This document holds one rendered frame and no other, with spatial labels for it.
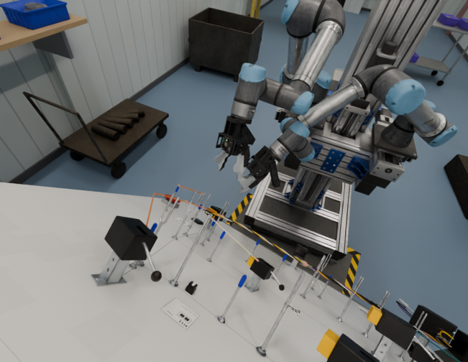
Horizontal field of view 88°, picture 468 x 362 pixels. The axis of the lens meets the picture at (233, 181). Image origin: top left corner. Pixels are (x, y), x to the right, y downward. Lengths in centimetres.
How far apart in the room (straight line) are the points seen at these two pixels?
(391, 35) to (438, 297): 205
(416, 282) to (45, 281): 259
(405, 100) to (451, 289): 208
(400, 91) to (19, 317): 108
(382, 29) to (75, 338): 153
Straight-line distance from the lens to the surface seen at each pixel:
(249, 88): 76
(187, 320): 42
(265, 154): 96
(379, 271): 254
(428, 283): 277
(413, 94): 109
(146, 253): 36
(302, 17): 111
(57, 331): 34
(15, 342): 32
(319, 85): 141
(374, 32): 155
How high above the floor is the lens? 191
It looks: 48 degrees down
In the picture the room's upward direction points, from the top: 10 degrees clockwise
